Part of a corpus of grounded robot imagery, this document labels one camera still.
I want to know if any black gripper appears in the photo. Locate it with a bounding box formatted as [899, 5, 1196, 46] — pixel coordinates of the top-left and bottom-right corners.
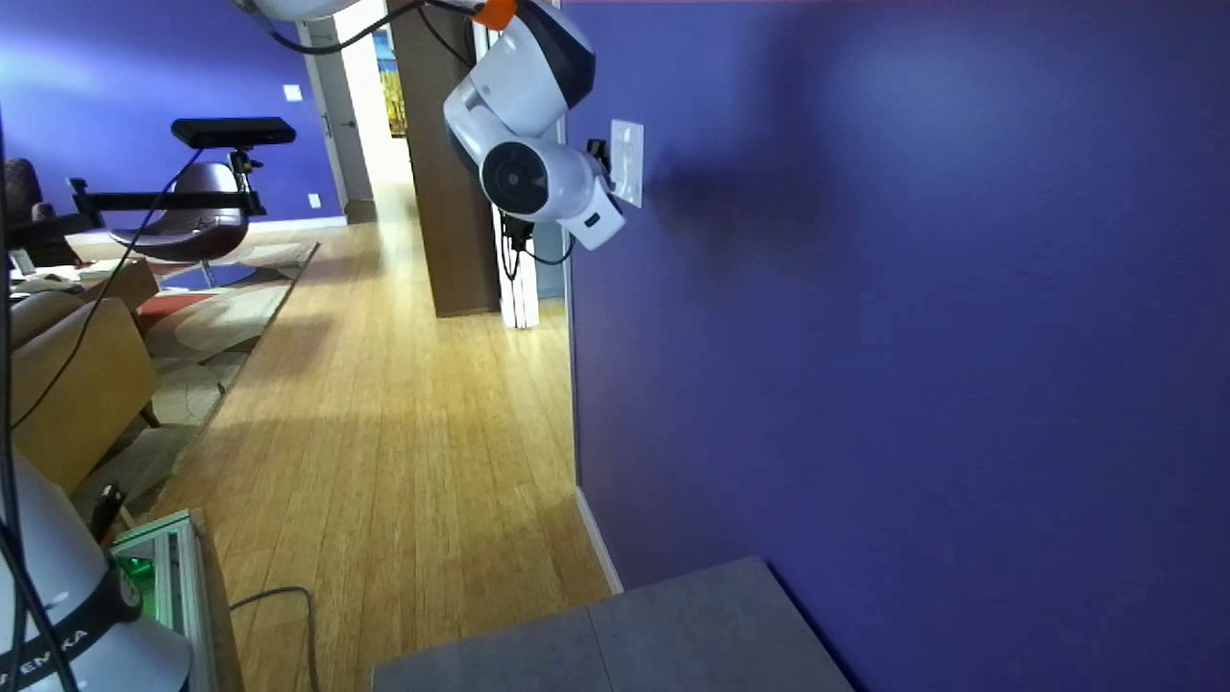
[580, 131, 618, 183]

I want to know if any brown wooden pillar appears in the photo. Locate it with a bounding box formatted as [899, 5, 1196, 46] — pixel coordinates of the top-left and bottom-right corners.
[386, 0, 504, 319]

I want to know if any thin black camera cable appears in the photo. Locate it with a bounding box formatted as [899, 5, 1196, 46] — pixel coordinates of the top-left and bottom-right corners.
[0, 137, 218, 438]

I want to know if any black cable on floor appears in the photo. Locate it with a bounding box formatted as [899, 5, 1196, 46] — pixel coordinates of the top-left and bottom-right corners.
[221, 580, 324, 692]

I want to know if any grey patterned rug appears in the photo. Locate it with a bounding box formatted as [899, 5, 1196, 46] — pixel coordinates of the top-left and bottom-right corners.
[67, 234, 327, 517]

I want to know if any white double switch wall plate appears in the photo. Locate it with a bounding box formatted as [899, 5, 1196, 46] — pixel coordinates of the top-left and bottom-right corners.
[602, 114, 649, 211]

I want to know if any robot cart with green light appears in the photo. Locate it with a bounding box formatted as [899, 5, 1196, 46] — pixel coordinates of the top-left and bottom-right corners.
[102, 506, 247, 692]

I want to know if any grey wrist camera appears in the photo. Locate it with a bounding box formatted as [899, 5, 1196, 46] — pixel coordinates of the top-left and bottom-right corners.
[558, 189, 631, 253]

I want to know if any cardboard box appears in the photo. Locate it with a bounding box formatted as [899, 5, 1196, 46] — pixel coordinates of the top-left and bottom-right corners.
[6, 292, 162, 492]

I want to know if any dark brown lounge chair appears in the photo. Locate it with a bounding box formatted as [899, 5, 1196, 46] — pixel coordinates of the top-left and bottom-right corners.
[116, 156, 253, 270]

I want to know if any orange wrist strap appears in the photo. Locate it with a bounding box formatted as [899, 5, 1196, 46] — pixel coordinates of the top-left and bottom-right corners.
[470, 0, 527, 33]

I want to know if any yellow wall picture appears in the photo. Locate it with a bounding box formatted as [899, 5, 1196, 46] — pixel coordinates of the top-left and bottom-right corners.
[370, 28, 412, 140]

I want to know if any grey concrete console table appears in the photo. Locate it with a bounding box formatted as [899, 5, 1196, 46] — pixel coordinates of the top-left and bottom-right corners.
[370, 549, 855, 692]

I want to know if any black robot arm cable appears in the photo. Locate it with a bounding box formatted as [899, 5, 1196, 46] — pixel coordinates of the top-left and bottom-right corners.
[262, 0, 584, 276]

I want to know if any black bar camera on stand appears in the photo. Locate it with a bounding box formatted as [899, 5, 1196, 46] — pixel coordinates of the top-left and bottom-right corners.
[66, 114, 298, 292]

